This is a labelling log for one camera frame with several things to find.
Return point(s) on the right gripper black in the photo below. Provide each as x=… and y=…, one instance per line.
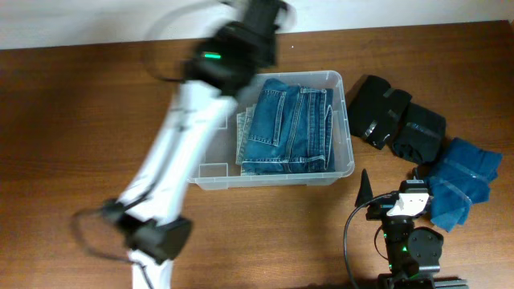
x=379, y=210

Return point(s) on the blue towel with tape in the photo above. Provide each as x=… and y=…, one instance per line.
x=460, y=179

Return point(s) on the dark blue jeans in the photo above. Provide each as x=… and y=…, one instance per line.
x=291, y=131

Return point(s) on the light blue jeans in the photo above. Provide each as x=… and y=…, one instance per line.
x=244, y=121

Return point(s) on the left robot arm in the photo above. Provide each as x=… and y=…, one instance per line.
x=148, y=211

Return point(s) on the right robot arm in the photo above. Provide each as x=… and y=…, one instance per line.
x=412, y=252

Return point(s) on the clear plastic storage container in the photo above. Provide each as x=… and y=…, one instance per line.
x=218, y=168

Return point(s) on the dark green folded garment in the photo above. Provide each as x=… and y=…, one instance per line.
x=421, y=135

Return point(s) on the black folded garment with tape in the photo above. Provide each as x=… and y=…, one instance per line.
x=376, y=110

